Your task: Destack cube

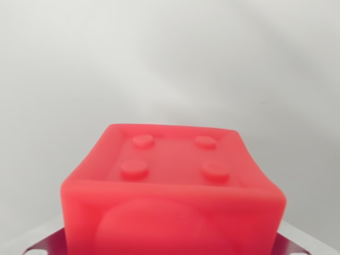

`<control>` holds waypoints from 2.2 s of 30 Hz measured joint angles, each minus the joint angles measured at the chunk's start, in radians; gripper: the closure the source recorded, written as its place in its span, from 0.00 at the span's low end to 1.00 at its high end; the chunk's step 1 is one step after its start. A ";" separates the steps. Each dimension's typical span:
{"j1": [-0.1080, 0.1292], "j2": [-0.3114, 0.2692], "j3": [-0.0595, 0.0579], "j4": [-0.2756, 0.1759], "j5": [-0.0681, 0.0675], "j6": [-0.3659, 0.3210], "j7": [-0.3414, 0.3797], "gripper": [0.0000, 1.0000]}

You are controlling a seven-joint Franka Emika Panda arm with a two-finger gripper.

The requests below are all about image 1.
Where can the red studded plastic cube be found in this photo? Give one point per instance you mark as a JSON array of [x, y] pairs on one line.
[[172, 202]]

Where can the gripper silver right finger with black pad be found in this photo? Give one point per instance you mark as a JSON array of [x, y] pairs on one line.
[[289, 245]]

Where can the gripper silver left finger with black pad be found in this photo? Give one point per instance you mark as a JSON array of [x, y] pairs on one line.
[[45, 240]]

